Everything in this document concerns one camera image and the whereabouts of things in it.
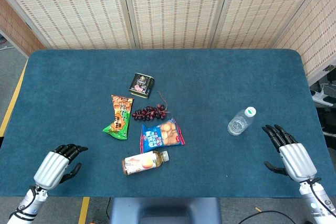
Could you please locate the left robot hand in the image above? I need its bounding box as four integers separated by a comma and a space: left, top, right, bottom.
33, 144, 89, 191

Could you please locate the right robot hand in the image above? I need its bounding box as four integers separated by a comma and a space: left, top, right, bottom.
262, 124, 318, 182

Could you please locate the transparent water bottle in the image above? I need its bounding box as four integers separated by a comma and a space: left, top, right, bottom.
227, 106, 257, 136

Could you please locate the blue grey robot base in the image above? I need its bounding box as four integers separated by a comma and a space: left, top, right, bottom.
109, 197, 223, 224

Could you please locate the juice bottle with orange label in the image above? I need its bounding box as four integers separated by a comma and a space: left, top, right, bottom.
121, 150, 170, 175

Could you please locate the white power strip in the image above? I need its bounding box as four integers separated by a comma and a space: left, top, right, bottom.
310, 89, 334, 107

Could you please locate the orange green snack bag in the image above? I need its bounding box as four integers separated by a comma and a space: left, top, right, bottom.
102, 94, 135, 141

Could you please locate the dark red grape bunch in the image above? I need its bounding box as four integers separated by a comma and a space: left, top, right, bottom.
131, 91, 170, 122

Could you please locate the blue biscuit bag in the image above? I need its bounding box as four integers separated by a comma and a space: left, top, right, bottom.
140, 118, 186, 154

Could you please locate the black luncheon meat tin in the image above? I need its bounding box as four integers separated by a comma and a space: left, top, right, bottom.
128, 72, 155, 99

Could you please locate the blue table cloth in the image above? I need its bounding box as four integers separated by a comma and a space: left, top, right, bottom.
0, 48, 336, 199

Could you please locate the woven folding screen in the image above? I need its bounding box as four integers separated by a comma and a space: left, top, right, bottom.
0, 0, 336, 86

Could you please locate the black floor cable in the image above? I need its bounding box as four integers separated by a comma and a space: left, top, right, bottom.
237, 210, 312, 224

